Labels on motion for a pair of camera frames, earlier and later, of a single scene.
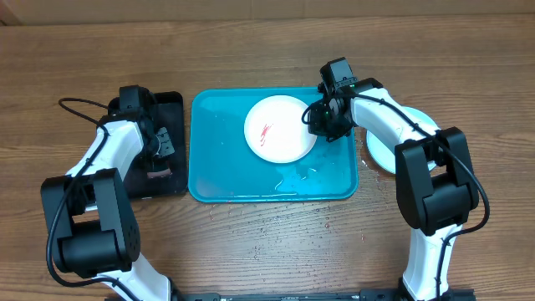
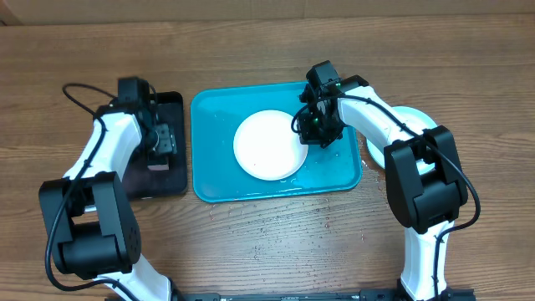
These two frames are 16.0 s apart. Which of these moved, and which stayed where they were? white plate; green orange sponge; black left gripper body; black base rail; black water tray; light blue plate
Moved: green orange sponge; white plate
Stayed: black water tray; black left gripper body; black base rail; light blue plate
